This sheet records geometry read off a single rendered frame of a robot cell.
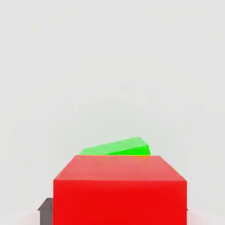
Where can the small red cube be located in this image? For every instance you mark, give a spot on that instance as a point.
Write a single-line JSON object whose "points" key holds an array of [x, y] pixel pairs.
{"points": [[119, 198]]}

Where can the small green cube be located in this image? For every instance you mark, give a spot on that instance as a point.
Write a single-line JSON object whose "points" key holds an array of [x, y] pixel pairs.
{"points": [[123, 146]]}

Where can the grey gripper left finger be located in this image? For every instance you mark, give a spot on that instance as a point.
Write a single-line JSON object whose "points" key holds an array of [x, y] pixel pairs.
{"points": [[46, 211]]}

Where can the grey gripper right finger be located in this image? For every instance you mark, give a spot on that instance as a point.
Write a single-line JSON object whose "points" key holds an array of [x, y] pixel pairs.
{"points": [[193, 218]]}

